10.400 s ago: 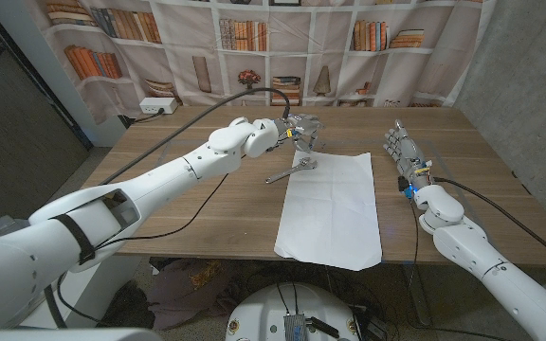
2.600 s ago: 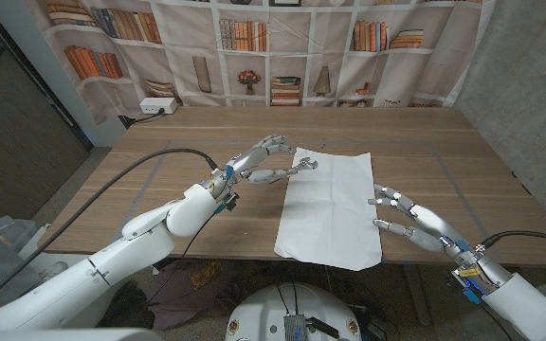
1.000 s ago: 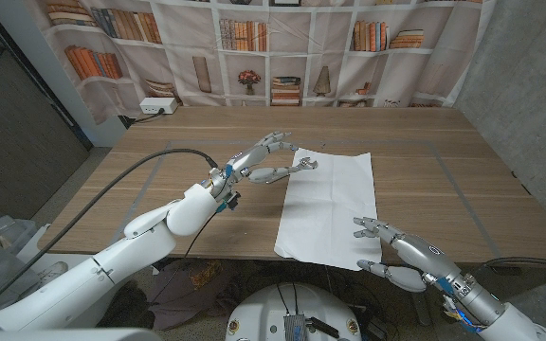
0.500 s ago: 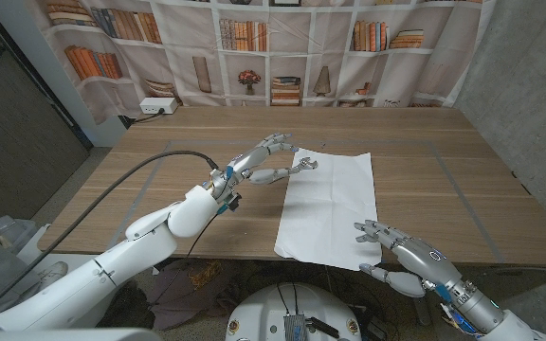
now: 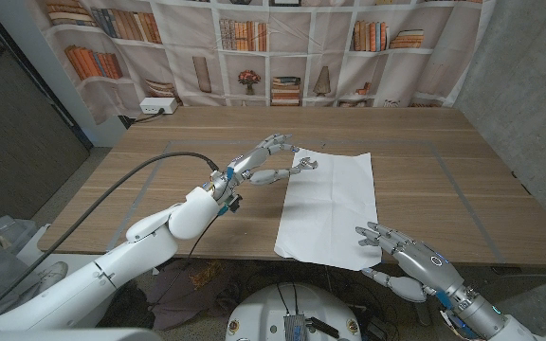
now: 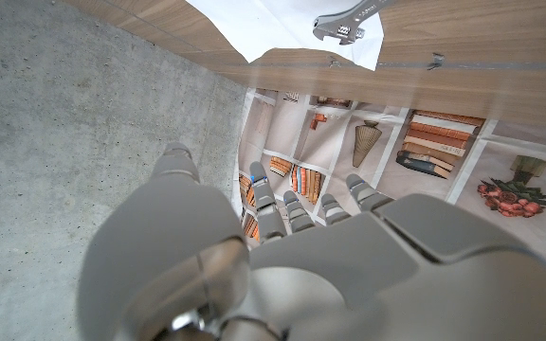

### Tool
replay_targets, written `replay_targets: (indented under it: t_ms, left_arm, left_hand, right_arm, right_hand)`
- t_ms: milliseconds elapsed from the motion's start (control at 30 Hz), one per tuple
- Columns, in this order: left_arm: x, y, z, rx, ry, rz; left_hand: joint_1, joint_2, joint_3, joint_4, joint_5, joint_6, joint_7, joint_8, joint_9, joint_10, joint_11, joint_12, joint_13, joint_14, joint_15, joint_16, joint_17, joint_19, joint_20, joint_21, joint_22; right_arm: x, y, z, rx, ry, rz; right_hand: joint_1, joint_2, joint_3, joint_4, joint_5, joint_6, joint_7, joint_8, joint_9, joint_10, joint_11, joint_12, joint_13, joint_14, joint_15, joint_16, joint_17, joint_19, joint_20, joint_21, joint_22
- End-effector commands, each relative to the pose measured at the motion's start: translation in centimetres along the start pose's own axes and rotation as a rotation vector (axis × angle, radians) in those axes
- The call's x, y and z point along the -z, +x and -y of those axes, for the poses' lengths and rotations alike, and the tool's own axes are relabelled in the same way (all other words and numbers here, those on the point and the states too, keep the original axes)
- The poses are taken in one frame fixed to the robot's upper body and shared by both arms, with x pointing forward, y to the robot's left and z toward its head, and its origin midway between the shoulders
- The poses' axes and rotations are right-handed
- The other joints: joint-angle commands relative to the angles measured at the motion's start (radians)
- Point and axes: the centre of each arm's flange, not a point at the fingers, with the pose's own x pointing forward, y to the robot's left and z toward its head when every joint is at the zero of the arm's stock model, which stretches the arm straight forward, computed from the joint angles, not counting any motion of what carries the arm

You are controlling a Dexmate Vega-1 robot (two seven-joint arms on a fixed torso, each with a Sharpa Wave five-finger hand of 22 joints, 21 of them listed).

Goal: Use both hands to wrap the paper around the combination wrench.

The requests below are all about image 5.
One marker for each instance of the white robot torso base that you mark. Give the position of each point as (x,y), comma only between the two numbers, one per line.
(263,312)

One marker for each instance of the grey finned electronics module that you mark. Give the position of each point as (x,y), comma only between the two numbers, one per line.
(295,328)

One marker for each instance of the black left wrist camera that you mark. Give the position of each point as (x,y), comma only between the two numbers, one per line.
(232,203)

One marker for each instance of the white shoe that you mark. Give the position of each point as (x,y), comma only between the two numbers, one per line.
(52,277)

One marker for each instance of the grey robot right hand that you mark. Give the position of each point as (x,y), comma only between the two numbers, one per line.
(424,267)

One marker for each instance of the silver adjustable wrench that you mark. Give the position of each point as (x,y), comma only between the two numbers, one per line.
(307,164)

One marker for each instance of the white robot chest shell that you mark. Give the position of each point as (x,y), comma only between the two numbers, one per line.
(64,335)

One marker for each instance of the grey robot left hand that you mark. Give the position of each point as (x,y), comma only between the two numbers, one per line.
(249,163)

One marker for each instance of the purple cloth on floor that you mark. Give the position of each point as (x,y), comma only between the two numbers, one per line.
(192,293)

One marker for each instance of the white paper sheet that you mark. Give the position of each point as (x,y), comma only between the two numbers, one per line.
(330,208)

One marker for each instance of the white power strip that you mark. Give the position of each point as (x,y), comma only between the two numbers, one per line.
(157,105)

